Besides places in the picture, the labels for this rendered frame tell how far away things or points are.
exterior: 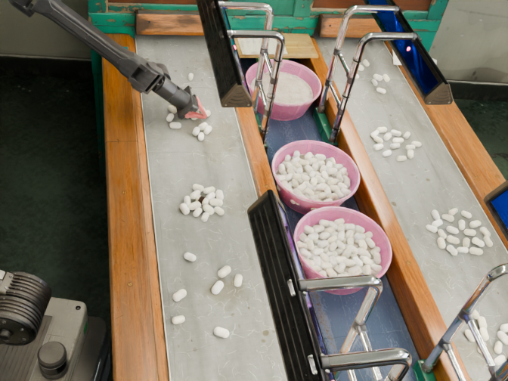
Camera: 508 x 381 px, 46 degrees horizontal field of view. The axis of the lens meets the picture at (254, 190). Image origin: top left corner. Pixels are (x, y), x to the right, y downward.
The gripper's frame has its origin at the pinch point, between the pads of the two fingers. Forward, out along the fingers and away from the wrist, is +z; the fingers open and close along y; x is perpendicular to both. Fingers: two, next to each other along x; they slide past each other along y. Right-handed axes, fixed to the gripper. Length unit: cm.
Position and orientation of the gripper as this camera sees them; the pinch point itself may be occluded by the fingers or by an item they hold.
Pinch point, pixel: (204, 116)
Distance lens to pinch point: 193.8
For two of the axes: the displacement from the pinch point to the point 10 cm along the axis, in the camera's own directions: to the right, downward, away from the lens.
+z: 6.4, 4.1, 6.5
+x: -7.4, 5.5, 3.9
